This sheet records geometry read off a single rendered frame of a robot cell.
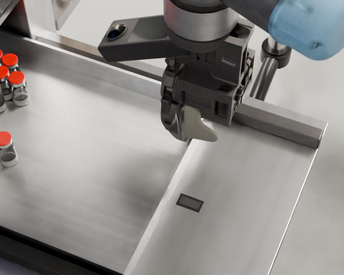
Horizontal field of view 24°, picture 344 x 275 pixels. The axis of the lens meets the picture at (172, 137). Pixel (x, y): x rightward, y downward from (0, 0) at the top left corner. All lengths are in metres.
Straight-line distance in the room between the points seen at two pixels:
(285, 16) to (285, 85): 1.56
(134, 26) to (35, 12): 0.23
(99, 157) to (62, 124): 0.07
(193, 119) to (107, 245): 0.17
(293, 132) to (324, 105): 1.20
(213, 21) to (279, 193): 0.28
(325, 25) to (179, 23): 0.17
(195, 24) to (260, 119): 0.27
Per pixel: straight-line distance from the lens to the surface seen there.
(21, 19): 1.06
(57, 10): 1.15
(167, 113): 0.86
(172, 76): 0.84
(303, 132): 0.99
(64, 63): 1.07
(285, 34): 0.66
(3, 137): 0.96
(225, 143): 0.99
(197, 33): 0.76
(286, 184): 0.97
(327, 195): 2.02
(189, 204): 0.94
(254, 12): 0.67
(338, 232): 1.97
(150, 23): 0.85
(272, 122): 0.99
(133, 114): 1.02
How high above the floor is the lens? 1.69
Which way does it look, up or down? 54 degrees down
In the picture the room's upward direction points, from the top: straight up
